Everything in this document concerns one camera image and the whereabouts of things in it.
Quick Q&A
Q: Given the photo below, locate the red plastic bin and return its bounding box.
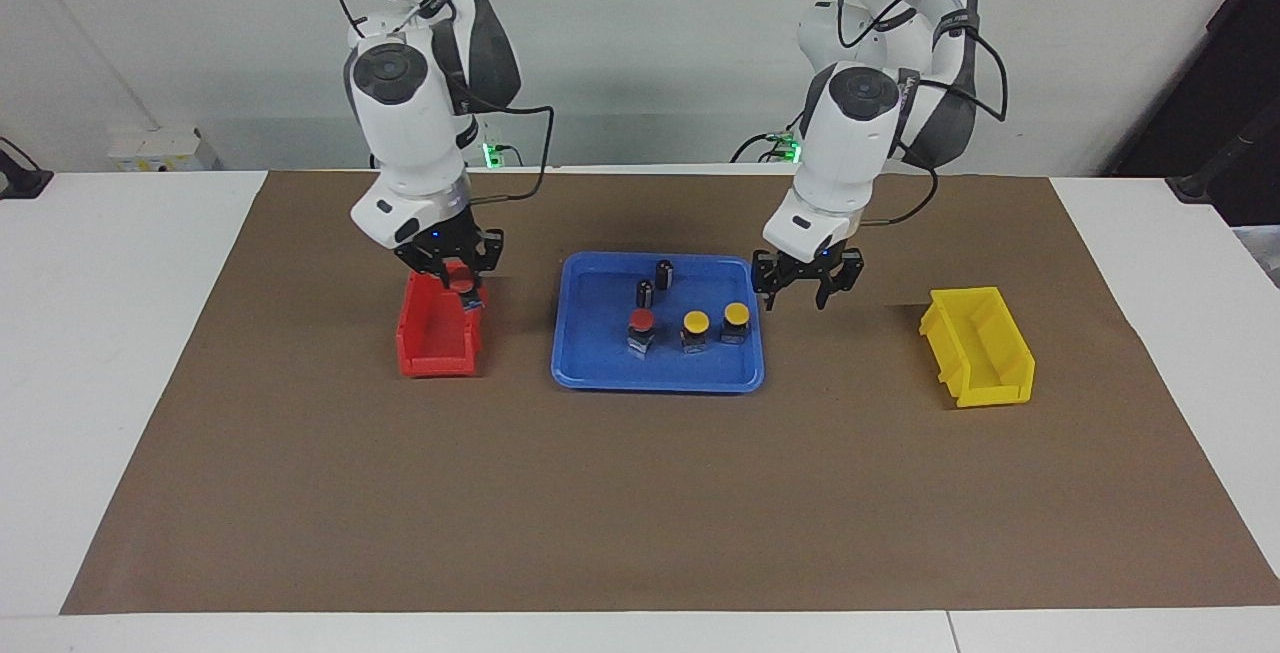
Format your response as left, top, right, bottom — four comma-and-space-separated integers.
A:
395, 268, 491, 379

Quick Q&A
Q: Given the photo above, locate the blue plastic tray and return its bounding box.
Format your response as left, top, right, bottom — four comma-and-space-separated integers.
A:
551, 251, 767, 394

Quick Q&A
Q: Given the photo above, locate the yellow plastic bin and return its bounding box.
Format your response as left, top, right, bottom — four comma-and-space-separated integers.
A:
918, 286, 1036, 409

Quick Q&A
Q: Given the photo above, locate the brown table mat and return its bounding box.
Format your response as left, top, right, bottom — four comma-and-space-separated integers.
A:
60, 170, 1280, 616

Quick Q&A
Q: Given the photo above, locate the white power box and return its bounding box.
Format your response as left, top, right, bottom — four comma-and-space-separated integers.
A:
108, 128, 221, 172

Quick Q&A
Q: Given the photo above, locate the black pole stand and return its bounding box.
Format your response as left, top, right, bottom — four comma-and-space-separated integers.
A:
1165, 123, 1280, 204

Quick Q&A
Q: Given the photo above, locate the dark cabinet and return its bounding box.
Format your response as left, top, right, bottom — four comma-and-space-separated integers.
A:
1105, 0, 1280, 229

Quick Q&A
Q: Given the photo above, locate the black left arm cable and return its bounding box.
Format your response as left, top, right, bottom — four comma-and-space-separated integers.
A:
838, 0, 1009, 227

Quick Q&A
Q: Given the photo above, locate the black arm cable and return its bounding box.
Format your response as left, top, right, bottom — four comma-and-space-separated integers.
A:
838, 0, 1009, 227
315, 0, 556, 206

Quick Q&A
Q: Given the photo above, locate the black base cable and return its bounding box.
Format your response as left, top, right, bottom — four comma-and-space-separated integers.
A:
728, 113, 806, 164

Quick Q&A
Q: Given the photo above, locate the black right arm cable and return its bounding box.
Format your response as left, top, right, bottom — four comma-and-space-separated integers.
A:
315, 0, 556, 206

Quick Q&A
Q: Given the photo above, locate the black clamp mount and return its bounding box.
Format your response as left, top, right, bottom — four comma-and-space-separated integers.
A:
0, 136, 54, 200

